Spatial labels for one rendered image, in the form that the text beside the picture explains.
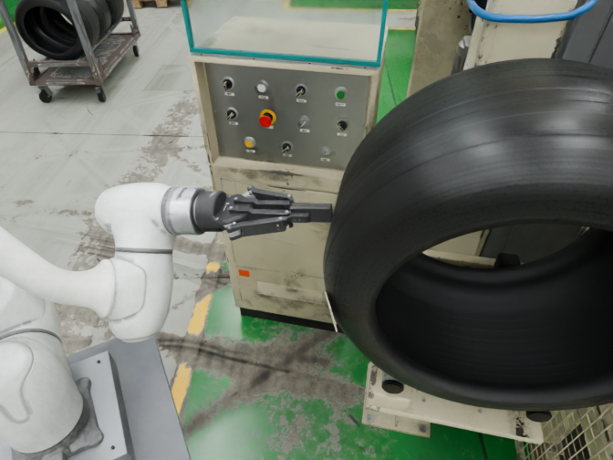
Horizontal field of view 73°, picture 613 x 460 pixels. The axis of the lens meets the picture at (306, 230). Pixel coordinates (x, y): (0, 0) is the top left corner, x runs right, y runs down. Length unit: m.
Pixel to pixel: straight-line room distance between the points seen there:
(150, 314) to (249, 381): 1.18
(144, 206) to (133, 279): 0.13
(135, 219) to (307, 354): 1.34
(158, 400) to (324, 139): 0.90
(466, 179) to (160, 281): 0.54
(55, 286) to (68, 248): 2.00
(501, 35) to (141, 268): 0.74
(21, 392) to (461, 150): 0.86
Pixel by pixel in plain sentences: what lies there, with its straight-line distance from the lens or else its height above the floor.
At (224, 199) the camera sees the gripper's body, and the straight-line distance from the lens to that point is 0.77.
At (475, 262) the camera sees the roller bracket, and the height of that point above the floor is 0.95.
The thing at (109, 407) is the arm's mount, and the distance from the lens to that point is 1.17.
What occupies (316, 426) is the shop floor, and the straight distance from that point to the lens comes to 1.84.
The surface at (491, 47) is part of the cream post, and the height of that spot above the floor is 1.45.
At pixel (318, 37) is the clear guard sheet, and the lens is 1.22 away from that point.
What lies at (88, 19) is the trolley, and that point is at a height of 0.67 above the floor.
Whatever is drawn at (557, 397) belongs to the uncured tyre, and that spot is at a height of 1.02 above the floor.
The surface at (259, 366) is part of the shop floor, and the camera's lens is 1.96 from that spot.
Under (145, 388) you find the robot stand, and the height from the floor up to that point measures 0.65.
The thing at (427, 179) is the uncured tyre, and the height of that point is 1.41.
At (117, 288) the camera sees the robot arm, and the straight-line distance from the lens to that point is 0.77.
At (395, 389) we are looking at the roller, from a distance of 0.91.
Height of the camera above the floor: 1.71
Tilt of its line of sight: 43 degrees down
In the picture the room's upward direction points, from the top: straight up
